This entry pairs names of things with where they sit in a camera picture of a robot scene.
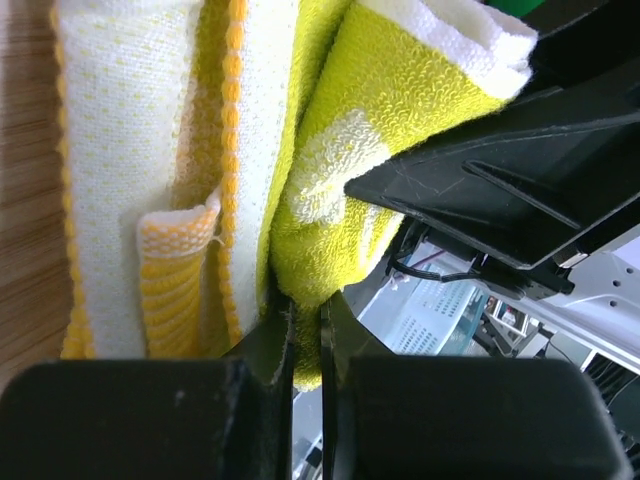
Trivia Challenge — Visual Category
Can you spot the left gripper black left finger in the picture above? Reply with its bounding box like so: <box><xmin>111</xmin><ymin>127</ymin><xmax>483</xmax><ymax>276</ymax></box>
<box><xmin>1</xmin><ymin>295</ymin><xmax>294</xmax><ymax>479</ymax></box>

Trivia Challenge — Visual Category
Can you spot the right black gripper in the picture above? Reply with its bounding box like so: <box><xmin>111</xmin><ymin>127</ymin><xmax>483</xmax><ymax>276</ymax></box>
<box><xmin>518</xmin><ymin>0</ymin><xmax>639</xmax><ymax>96</ymax></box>

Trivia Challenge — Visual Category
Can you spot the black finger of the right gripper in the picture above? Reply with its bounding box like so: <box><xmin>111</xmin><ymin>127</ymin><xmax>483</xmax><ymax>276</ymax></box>
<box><xmin>345</xmin><ymin>60</ymin><xmax>639</xmax><ymax>270</ymax></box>

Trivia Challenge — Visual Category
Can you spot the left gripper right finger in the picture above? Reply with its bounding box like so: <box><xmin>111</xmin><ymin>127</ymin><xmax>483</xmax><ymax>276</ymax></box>
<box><xmin>319</xmin><ymin>294</ymin><xmax>634</xmax><ymax>479</ymax></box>

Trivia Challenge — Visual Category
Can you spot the yellow green printed towel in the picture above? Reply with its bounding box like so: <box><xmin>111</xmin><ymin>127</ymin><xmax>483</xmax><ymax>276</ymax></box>
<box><xmin>52</xmin><ymin>1</ymin><xmax>538</xmax><ymax>390</ymax></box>

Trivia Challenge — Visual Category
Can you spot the green plastic tray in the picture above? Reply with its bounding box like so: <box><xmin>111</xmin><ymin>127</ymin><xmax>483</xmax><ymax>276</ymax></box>
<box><xmin>485</xmin><ymin>0</ymin><xmax>545</xmax><ymax>18</ymax></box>

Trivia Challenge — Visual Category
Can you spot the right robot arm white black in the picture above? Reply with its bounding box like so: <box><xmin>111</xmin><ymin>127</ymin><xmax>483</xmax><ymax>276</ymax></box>
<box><xmin>345</xmin><ymin>1</ymin><xmax>639</xmax><ymax>367</ymax></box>

